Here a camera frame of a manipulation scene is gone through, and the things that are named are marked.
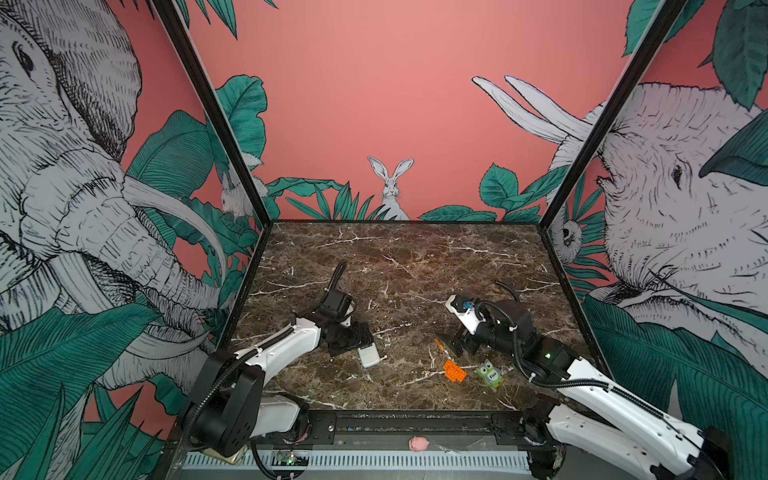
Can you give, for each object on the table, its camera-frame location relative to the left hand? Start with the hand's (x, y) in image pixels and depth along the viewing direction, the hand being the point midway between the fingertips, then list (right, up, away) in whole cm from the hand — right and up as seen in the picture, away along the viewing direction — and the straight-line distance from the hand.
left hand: (365, 339), depth 85 cm
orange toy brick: (+25, -8, -3) cm, 27 cm away
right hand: (+21, +9, -12) cm, 26 cm away
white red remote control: (+1, -5, 0) cm, 5 cm away
